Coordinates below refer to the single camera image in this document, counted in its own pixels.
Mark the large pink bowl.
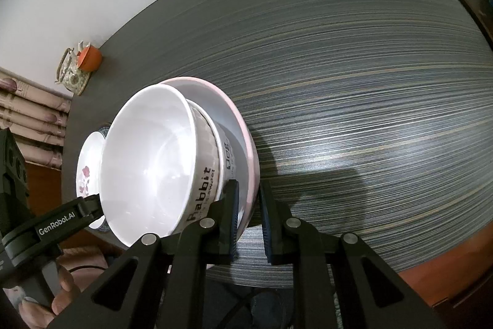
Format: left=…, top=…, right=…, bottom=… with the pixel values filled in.
left=160, top=76, right=262, bottom=243

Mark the white bowl with blue print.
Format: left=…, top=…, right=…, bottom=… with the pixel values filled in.
left=189, top=100, right=233, bottom=208

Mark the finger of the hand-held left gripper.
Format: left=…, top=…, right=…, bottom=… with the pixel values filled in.
left=76, top=193, right=105, bottom=228

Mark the person's left hand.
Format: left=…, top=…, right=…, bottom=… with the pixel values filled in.
left=0, top=245, right=112, bottom=329

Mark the large blue patterned plate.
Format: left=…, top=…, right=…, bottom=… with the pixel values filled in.
left=90, top=124, right=112, bottom=234

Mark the orange cup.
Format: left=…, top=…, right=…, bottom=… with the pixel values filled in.
left=77, top=41, right=103, bottom=72

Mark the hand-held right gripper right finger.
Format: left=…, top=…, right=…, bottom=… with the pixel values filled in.
left=259, top=181, right=448, bottom=329

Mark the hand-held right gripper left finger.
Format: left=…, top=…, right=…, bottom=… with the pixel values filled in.
left=48, top=179, right=240, bottom=329

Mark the white ribbed bowl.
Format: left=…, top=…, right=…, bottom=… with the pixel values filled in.
left=100, top=83, right=225, bottom=248

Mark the beige patterned curtain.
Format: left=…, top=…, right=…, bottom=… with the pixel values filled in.
left=0, top=72, right=75, bottom=171

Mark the white plate with pink flowers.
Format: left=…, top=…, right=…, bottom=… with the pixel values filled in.
left=76, top=130, right=107, bottom=233

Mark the floral ceramic teapot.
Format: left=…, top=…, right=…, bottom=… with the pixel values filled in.
left=55, top=47, right=92, bottom=97

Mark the dark wooden cabinet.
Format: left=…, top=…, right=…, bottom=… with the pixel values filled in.
left=445, top=0, right=493, bottom=58

